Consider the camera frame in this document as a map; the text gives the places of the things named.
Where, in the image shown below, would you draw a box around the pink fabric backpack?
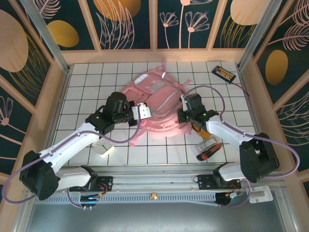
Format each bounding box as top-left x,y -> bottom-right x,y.
120,58 -> 194,147

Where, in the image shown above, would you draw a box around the clear plastic package white label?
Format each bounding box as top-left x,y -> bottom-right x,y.
195,137 -> 218,154

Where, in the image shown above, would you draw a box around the white square alarm clock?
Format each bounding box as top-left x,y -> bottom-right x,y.
92,137 -> 115,159

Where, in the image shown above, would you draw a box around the black charger board yellow connectors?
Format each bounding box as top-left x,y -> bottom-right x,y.
211,65 -> 237,83

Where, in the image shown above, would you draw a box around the orange black utility knife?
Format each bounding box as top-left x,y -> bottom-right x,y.
197,144 -> 223,162

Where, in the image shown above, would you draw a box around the teal panel gold oval fern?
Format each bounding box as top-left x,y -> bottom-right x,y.
254,0 -> 309,106

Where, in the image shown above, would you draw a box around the teal panel pink fern leaves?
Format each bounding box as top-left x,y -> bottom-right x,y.
275,89 -> 309,174

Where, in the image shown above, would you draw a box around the teal panel single pink flower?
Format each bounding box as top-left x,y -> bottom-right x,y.
0,74 -> 34,176

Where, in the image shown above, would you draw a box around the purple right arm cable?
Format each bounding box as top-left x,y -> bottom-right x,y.
184,86 -> 301,208

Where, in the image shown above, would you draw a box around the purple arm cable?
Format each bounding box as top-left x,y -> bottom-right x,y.
184,86 -> 301,208
1,118 -> 143,210

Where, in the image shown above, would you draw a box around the red black wire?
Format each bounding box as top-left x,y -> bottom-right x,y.
231,81 -> 251,97

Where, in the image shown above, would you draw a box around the teal wall panel pink flowers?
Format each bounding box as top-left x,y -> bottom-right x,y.
156,0 -> 214,50

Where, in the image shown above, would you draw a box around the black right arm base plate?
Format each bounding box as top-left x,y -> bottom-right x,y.
197,174 -> 242,191

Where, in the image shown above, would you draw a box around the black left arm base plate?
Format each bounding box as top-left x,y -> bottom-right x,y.
69,175 -> 114,193

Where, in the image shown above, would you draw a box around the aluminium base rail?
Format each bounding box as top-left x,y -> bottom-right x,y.
24,166 -> 285,193

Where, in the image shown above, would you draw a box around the teal wall panel large leaves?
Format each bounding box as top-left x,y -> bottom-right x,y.
86,0 -> 152,51

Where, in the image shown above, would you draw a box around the teal wall panel gold oval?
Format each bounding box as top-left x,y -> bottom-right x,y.
36,0 -> 101,51

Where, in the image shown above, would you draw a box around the black controller with wires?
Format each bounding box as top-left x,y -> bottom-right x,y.
79,193 -> 102,209
214,192 -> 242,208

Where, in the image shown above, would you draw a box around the grey slotted cable duct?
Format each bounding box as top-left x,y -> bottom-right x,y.
32,194 -> 218,205

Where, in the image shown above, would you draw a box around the aluminium frame post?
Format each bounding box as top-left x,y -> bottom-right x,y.
237,0 -> 283,70
20,0 -> 71,73

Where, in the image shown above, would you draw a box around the teal wall panel cream disc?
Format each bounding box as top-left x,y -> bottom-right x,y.
211,0 -> 270,50

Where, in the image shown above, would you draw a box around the white mounting bracket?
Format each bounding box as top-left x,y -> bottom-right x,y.
248,185 -> 274,203

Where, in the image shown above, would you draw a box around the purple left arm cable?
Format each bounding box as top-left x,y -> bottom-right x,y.
1,118 -> 143,210

